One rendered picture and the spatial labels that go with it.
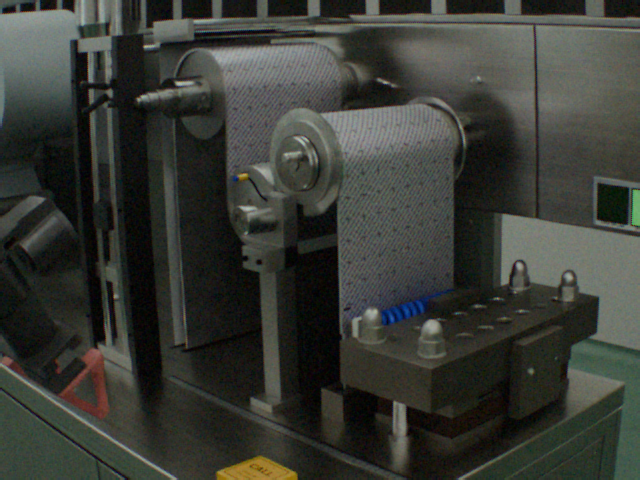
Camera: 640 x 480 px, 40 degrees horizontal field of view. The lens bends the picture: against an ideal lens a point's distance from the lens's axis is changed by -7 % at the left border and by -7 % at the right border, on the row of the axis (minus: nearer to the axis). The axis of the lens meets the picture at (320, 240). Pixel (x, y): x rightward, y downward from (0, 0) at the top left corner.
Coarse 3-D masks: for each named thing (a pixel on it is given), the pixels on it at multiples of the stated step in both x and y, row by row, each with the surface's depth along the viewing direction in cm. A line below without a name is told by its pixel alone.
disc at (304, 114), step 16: (288, 112) 129; (304, 112) 126; (320, 128) 125; (272, 144) 133; (336, 144) 123; (272, 160) 133; (336, 160) 123; (272, 176) 134; (336, 176) 124; (336, 192) 124; (304, 208) 130; (320, 208) 127
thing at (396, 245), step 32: (384, 192) 131; (416, 192) 135; (448, 192) 140; (352, 224) 127; (384, 224) 132; (416, 224) 136; (448, 224) 141; (352, 256) 128; (384, 256) 132; (416, 256) 137; (448, 256) 142; (352, 288) 129; (384, 288) 133; (416, 288) 138; (448, 288) 143
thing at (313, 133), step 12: (300, 120) 127; (288, 132) 129; (300, 132) 127; (312, 132) 125; (276, 144) 131; (324, 144) 124; (324, 156) 124; (324, 168) 125; (324, 180) 125; (288, 192) 131; (300, 192) 129; (312, 192) 127; (324, 192) 125; (300, 204) 130
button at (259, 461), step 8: (240, 464) 111; (248, 464) 111; (256, 464) 111; (264, 464) 111; (272, 464) 111; (224, 472) 109; (232, 472) 109; (240, 472) 109; (248, 472) 109; (256, 472) 109; (264, 472) 109; (272, 472) 109; (280, 472) 109; (288, 472) 109
